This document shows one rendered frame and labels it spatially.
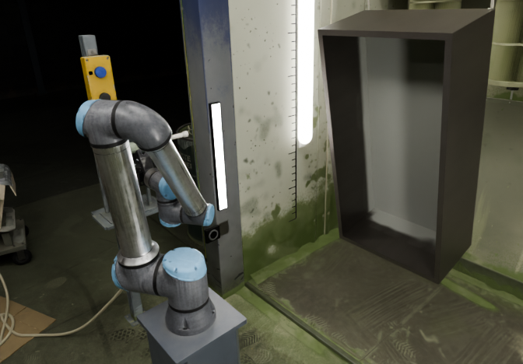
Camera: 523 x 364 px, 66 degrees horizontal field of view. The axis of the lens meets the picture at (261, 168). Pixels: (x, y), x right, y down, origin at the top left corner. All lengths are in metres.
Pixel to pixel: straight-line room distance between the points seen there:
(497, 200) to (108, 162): 2.43
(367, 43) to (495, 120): 1.32
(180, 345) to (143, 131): 0.77
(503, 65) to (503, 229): 1.01
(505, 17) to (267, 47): 1.37
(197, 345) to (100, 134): 0.79
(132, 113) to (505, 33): 2.19
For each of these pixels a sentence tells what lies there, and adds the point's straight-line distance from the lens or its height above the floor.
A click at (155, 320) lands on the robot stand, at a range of 1.69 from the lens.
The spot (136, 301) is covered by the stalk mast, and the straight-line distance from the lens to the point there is 2.63.
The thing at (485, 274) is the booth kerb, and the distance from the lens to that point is 3.00.
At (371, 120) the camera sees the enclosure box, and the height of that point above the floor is 1.13.
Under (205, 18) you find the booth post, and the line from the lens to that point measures 2.13.
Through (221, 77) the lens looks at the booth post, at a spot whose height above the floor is 1.40.
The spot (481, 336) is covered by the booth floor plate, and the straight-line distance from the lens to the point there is 2.65.
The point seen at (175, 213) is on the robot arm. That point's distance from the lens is 1.68.
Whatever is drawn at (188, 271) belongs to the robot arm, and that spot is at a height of 0.90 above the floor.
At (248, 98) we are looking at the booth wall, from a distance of 2.32.
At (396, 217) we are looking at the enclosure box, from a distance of 2.59.
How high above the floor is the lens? 1.73
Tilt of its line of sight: 22 degrees down
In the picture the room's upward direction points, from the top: 2 degrees counter-clockwise
